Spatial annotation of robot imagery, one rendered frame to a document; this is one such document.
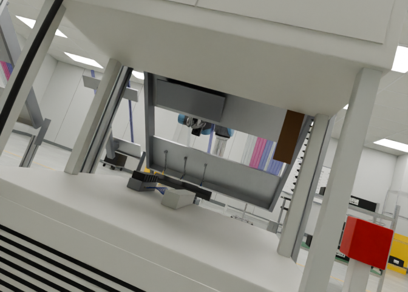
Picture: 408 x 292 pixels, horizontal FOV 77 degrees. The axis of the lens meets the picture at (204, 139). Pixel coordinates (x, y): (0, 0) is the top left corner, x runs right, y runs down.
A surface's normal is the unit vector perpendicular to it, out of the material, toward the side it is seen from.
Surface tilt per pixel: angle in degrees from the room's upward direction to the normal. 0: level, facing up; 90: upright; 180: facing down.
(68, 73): 90
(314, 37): 90
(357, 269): 90
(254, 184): 136
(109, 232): 90
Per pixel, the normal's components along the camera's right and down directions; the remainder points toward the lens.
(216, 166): -0.33, 0.54
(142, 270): -0.15, -0.18
